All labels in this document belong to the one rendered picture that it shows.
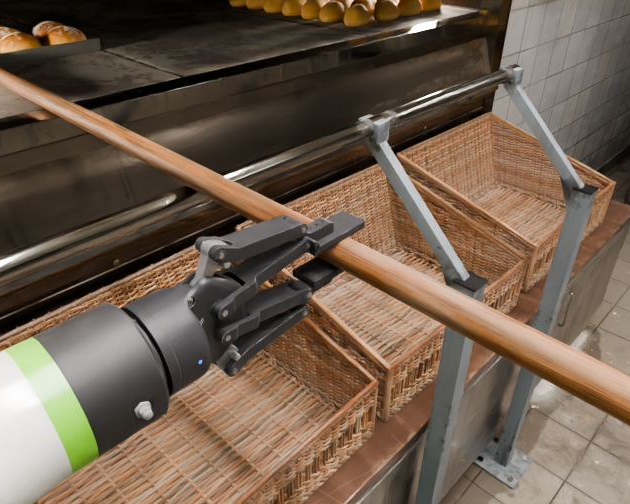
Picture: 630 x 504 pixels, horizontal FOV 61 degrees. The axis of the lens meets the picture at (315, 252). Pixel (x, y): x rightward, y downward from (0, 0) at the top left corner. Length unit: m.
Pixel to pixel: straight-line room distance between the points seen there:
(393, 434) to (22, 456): 0.87
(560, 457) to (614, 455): 0.18
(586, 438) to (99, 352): 1.83
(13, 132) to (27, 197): 0.12
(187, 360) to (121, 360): 0.05
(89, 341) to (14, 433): 0.07
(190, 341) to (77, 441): 0.09
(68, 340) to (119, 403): 0.05
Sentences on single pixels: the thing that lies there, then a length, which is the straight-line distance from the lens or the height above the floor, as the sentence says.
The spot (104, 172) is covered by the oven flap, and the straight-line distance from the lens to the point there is 1.07.
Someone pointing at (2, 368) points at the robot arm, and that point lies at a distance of 0.37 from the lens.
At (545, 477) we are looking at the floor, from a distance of 1.91.
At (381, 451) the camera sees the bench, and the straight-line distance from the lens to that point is 1.11.
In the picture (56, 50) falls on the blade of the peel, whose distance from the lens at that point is 1.41.
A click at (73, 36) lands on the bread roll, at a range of 1.44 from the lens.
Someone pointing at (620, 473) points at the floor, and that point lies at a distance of 2.01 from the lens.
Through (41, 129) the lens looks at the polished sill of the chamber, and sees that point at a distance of 0.98.
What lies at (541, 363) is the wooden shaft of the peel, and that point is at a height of 1.19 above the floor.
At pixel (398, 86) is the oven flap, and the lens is 1.61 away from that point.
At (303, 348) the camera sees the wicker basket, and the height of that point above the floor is 0.70.
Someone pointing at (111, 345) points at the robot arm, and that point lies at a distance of 0.37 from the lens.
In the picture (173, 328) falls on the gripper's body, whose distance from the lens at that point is 0.39.
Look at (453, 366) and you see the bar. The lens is 1.00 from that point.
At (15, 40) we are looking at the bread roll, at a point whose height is 1.23.
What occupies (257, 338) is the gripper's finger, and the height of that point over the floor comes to 1.15.
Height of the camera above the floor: 1.47
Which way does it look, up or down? 33 degrees down
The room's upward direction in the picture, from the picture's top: straight up
